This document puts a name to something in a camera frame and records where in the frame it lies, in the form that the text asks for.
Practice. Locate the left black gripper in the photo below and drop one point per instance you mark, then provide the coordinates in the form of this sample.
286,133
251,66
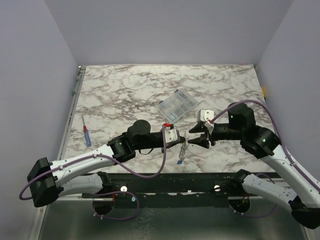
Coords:
181,140

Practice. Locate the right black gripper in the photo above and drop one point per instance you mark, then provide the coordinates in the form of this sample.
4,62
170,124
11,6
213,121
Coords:
207,136

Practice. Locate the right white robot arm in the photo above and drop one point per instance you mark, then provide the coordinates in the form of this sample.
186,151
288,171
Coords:
301,199

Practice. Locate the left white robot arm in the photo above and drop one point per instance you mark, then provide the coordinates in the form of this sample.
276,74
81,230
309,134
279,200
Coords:
50,180

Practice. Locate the clear plastic screw box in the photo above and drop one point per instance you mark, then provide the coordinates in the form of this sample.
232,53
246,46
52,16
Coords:
177,105

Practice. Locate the red blue screwdriver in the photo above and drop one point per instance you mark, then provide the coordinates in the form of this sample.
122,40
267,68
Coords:
86,133

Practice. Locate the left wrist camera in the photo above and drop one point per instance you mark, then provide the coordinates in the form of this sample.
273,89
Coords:
171,134

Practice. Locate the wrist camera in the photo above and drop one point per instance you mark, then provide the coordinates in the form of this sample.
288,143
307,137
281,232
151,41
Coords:
171,134
205,116

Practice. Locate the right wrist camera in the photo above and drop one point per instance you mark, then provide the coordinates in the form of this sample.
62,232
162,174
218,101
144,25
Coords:
205,116

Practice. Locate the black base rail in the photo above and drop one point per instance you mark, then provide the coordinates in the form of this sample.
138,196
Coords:
173,190

